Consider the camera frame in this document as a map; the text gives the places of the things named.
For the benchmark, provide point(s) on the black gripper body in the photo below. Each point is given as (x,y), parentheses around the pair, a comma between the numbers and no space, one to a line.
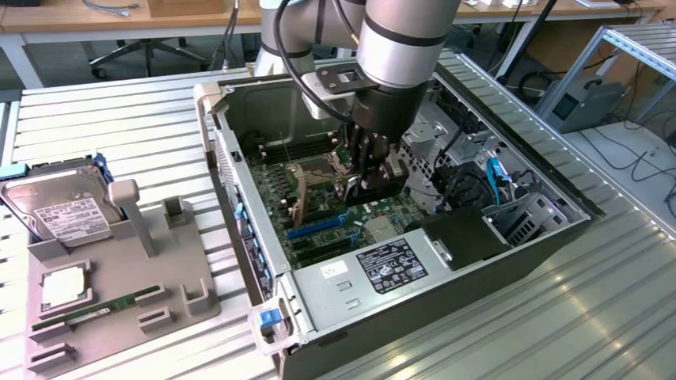
(391,111)

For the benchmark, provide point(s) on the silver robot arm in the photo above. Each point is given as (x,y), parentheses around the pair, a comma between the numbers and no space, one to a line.
(401,51)

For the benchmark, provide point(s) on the open metal socket cover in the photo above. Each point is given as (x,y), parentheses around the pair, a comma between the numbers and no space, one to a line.
(336,157)

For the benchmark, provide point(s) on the silver perforated disk bay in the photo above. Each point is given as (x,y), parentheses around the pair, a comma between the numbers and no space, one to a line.
(420,156)

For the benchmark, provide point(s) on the CPU socket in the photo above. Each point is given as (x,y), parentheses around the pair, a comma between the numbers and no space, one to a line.
(316,172)

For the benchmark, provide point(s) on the RAM slot with white clips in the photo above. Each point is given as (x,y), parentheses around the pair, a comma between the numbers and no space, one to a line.
(297,146)
(297,155)

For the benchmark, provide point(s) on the RAM slot with black clips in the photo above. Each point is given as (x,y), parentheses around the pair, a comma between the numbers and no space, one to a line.
(297,150)
(297,141)

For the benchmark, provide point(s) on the green motherboard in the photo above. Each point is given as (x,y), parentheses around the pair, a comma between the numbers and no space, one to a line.
(391,215)

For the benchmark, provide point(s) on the thin socket locking lever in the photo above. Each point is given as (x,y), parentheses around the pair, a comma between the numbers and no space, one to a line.
(288,152)

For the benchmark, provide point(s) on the silver finned heatsink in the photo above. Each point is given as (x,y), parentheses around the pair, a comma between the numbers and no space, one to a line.
(380,231)

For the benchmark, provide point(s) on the blue expansion slot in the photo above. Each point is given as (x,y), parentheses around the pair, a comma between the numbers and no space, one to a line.
(316,229)

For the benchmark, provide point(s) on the black expansion slot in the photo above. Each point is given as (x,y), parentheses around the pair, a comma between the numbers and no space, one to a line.
(323,247)
(325,257)

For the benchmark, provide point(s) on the office chair with star base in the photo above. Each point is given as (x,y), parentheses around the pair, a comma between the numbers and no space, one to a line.
(148,51)
(471,35)

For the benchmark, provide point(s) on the black plastic cover box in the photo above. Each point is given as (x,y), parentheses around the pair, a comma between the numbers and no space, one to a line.
(464,241)

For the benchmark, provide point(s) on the black slanted pole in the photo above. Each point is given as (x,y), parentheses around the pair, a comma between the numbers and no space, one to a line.
(528,39)

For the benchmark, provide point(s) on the wooden desk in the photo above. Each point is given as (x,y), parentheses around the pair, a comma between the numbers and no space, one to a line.
(501,14)

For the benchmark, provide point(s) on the silver slotted disk bay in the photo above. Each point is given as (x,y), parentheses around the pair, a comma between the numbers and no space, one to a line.
(533,221)

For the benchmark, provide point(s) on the grey power supply unit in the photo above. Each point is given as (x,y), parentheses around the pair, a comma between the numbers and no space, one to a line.
(337,301)

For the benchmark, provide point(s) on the open black PC case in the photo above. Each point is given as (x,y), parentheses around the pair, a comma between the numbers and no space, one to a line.
(475,301)

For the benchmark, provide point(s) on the blue case release latch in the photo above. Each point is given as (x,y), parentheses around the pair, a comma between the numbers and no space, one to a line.
(269,318)

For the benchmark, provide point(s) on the grey parts rack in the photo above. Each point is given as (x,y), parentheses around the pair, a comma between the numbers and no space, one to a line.
(121,273)

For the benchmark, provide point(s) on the hard disk with blue caddy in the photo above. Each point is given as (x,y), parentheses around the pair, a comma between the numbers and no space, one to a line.
(52,206)

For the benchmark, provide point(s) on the green RAM stick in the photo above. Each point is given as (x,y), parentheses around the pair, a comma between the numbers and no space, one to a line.
(97,310)

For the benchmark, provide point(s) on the silver CPU chip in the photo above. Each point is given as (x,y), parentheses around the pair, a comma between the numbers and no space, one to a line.
(63,289)

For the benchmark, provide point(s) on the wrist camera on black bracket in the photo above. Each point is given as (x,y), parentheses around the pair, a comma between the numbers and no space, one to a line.
(337,79)

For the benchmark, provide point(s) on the aluminium slat frame table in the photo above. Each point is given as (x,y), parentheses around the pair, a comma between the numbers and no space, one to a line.
(641,45)

